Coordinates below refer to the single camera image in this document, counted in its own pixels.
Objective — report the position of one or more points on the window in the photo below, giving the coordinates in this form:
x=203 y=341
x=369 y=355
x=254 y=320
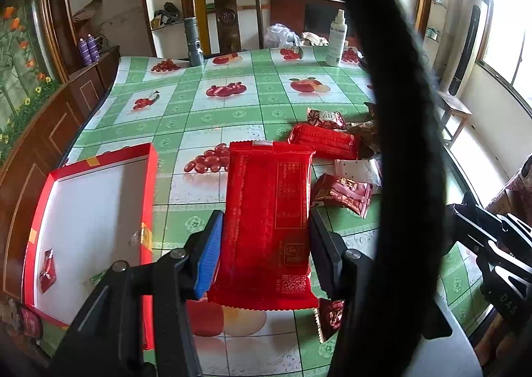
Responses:
x=509 y=27

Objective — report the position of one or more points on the wooden stool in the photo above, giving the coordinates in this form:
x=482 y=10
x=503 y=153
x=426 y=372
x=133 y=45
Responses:
x=455 y=108

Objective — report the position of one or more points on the dark red pouch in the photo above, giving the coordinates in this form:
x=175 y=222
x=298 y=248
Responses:
x=30 y=321

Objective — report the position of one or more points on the wooden cabinet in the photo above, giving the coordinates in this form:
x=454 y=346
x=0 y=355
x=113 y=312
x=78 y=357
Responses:
x=45 y=131

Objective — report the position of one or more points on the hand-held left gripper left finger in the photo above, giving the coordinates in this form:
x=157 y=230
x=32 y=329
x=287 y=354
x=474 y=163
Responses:
x=208 y=260

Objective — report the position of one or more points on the white spray bottle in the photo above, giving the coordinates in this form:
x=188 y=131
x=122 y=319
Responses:
x=336 y=40

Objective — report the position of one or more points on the white snack packet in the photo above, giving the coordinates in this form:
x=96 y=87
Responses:
x=357 y=171

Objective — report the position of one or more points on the purple spray can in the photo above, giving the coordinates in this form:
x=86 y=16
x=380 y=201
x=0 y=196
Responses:
x=83 y=51

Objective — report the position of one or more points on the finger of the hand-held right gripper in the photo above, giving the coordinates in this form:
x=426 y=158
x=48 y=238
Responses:
x=478 y=221

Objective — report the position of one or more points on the flower wall poster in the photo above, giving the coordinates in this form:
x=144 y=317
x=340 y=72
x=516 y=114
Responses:
x=16 y=69

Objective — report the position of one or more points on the green fruit print tablecloth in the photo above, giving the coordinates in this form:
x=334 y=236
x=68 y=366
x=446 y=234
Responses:
x=249 y=111

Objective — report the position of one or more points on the black items on shelf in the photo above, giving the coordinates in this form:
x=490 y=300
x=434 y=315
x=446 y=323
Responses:
x=166 y=14

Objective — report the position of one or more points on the large red snack packet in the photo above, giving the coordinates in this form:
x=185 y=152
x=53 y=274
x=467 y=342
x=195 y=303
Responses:
x=266 y=214

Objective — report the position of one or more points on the white plastic bag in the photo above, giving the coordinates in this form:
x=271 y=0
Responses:
x=282 y=36

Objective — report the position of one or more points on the red white patterned packet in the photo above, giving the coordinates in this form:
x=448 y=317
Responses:
x=326 y=118

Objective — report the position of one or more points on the white standing air conditioner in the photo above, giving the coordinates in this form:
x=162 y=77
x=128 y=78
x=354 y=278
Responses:
x=465 y=52

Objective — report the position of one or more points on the grey flashlight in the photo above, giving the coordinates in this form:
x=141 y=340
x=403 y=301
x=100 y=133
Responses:
x=194 y=42

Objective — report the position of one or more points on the red cardboard box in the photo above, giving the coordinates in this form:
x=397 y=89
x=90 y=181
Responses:
x=95 y=214

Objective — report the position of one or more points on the small dark red packet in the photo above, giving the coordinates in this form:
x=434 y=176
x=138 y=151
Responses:
x=48 y=271

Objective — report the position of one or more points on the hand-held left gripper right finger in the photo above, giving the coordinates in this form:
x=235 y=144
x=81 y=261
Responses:
x=326 y=254

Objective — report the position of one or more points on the purple bottles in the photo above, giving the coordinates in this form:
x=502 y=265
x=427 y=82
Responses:
x=93 y=48

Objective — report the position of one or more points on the floral cloth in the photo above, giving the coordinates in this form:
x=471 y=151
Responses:
x=521 y=183

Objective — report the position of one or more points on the beige packets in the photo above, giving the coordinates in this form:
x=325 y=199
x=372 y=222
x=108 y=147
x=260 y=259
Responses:
x=314 y=39

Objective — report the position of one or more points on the wooden chair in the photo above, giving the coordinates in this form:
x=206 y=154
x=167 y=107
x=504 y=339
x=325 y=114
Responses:
x=228 y=17

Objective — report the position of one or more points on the dark red snack packet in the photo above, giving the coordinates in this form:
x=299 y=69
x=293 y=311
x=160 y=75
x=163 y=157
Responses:
x=343 y=194
x=330 y=318

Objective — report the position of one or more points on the brown paper bag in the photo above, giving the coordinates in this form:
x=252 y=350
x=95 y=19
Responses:
x=89 y=11

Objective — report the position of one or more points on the gold brown snack packet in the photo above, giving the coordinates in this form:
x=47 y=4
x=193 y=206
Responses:
x=365 y=133

